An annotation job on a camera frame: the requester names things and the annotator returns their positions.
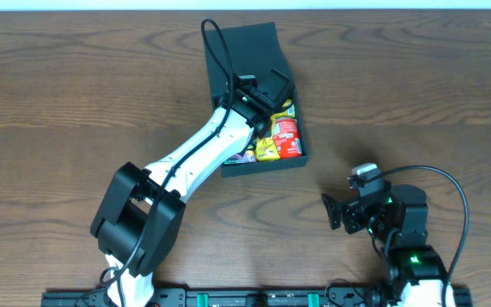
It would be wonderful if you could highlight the black gift box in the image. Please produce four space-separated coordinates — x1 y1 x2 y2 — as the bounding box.
205 22 309 177

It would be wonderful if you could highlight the Pretz snack box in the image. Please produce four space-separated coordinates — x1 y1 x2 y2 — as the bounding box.
223 149 257 165

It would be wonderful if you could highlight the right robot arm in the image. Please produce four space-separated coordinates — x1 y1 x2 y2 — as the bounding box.
321 179 457 306

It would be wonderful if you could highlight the yellow snack can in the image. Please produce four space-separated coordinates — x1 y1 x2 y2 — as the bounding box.
271 99 296 120

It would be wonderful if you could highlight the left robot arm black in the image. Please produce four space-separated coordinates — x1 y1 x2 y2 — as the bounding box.
90 69 294 306

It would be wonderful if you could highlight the yellow orange snack packet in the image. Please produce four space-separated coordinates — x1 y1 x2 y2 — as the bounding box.
255 137 280 162

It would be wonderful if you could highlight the red Pringles can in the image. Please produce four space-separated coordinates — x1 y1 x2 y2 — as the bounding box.
272 117 303 159

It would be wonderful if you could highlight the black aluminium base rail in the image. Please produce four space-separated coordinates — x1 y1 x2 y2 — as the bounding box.
40 285 472 307

